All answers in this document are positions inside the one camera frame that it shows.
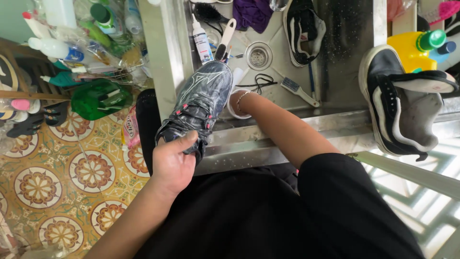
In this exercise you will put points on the round metal sink drain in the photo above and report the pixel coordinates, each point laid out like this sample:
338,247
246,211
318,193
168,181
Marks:
258,55

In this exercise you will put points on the white plastic bowl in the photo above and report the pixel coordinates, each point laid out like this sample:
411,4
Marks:
230,109

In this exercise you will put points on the pair of black sandals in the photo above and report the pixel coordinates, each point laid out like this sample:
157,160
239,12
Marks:
39,120

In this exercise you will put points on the blue capped bottle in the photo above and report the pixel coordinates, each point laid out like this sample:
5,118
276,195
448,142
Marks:
442,52

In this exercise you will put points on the white labelled squeeze bottle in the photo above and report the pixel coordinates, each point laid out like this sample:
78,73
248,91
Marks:
201,41

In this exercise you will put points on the black shoelace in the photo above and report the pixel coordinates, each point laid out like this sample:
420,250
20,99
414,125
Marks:
261,82

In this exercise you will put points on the white metal window grille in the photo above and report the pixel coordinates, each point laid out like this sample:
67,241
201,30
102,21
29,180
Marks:
417,194

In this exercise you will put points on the soapy black sneaker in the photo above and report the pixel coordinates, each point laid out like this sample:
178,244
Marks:
201,93

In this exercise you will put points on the wooden slatted rack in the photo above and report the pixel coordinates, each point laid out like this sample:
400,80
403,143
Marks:
32,77

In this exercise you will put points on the purple cloth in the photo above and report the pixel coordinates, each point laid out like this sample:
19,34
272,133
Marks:
251,12

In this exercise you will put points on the pink fluffy brush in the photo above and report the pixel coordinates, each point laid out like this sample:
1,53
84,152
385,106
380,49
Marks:
445,9

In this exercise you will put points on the yellow bottle green cap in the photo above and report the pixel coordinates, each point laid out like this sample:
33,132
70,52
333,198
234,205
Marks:
409,52

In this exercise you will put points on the person's left hand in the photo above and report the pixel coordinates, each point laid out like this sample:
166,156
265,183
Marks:
172,165

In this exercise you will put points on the clear glass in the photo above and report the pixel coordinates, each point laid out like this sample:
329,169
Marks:
278,3

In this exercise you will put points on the person's right hand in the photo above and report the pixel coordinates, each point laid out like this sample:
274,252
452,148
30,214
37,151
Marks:
234,102

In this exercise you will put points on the person's black clothing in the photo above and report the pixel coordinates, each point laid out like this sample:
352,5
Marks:
273,216

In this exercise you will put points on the blue bristle white brush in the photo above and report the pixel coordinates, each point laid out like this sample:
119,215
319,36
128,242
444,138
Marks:
297,90

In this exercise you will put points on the black topped white insole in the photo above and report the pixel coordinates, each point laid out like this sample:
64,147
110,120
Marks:
424,82

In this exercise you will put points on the black hairbrush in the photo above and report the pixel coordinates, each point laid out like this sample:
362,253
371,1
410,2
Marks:
208,13

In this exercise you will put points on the green plastic container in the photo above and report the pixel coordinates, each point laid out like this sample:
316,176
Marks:
99,99

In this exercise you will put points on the stainless steel sink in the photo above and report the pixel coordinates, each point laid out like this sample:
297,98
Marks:
345,36

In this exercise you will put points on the black white skate shoe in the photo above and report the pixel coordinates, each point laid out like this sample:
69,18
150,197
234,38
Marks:
395,115
303,34

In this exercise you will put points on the pink printed packet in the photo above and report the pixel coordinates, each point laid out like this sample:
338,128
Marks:
130,128

